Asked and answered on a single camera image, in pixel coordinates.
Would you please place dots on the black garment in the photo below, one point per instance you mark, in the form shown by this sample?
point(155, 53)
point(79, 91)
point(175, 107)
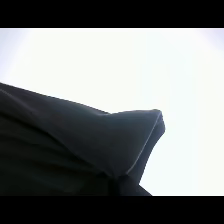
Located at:
point(66, 143)

